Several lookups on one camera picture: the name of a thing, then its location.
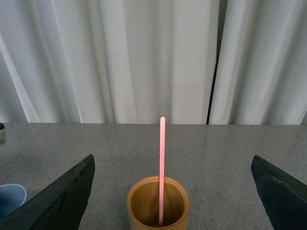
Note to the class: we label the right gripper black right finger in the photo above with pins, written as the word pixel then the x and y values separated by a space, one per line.
pixel 283 196

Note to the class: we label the light blue cup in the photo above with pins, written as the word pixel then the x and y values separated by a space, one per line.
pixel 12 196

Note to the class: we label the bamboo chopstick holder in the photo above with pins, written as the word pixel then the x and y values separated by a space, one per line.
pixel 143 205

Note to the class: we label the white curtain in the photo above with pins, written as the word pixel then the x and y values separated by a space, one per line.
pixel 134 61

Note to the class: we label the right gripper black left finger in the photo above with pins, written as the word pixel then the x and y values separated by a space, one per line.
pixel 60 206

